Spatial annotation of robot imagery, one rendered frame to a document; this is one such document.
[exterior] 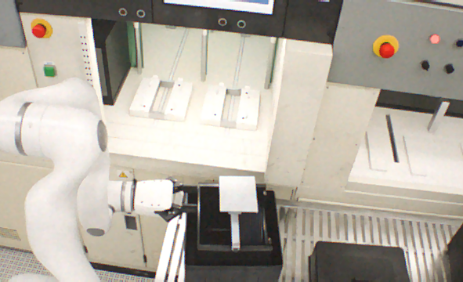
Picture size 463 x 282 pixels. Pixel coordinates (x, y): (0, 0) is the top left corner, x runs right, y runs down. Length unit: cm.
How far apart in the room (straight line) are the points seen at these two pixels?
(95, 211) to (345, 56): 76
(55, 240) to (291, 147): 80
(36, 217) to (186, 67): 127
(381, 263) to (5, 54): 132
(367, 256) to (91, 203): 83
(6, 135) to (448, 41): 107
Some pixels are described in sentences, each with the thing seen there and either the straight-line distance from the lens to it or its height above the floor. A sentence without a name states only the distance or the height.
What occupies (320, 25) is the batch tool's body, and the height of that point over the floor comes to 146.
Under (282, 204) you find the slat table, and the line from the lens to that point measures 168.
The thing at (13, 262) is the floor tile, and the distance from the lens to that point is 255.
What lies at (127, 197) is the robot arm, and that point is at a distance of 126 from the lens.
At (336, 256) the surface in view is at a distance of 147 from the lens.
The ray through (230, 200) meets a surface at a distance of 125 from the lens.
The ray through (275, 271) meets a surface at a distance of 135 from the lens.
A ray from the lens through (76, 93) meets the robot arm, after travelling 97.
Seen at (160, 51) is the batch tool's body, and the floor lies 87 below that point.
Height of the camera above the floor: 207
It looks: 45 degrees down
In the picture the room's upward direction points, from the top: 5 degrees clockwise
